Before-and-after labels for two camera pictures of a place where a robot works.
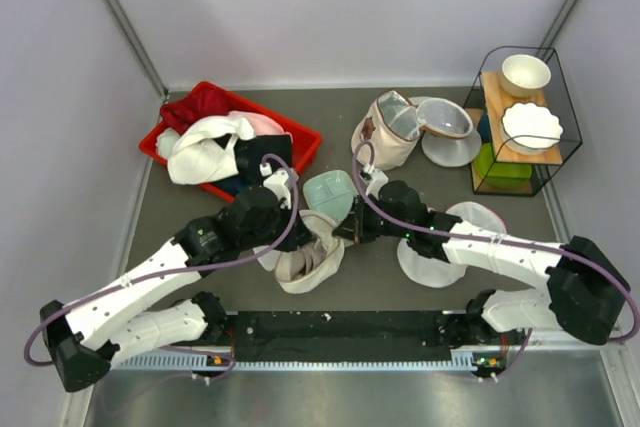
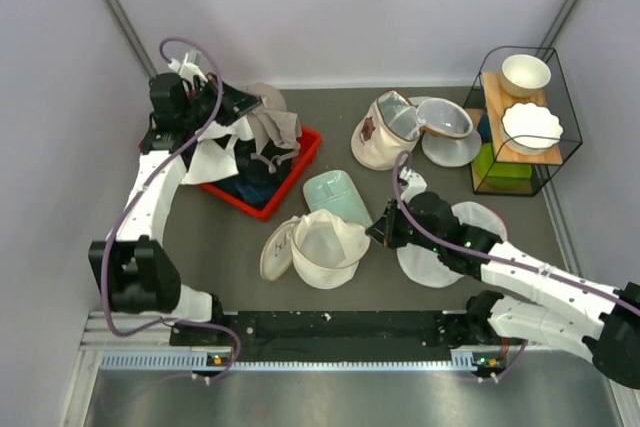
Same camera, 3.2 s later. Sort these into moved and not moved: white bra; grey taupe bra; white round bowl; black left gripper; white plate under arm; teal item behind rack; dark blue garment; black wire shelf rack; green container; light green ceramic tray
Moved: grey taupe bra; black left gripper
Not moved: green container; white bra; light green ceramic tray; white round bowl; teal item behind rack; black wire shelf rack; dark blue garment; white plate under arm
